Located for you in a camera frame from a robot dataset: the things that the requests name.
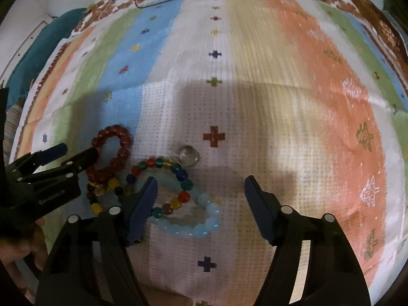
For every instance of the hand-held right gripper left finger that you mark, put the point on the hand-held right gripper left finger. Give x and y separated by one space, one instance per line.
145 212

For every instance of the striped woven blanket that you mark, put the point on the striped woven blanket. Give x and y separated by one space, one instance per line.
255 102

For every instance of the person's left hand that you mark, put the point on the person's left hand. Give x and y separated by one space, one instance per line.
19 251

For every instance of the grey cloth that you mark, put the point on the grey cloth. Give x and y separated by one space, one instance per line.
12 127

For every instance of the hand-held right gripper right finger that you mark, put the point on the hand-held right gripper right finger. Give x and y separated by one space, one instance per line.
259 212

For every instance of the teal cloth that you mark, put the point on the teal cloth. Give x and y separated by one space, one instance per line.
38 47

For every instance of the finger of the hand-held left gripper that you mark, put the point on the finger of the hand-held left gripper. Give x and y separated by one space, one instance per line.
76 164
41 157

